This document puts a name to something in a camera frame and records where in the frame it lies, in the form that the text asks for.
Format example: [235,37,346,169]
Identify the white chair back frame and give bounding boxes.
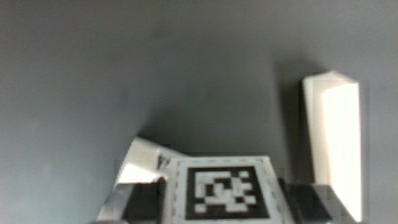
[115,137,186,184]

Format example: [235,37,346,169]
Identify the white U-shaped fence frame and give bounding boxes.
[301,71,363,222]

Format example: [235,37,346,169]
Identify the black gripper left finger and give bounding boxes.
[93,178,166,224]

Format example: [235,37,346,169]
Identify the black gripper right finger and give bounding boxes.
[278,178,355,224]

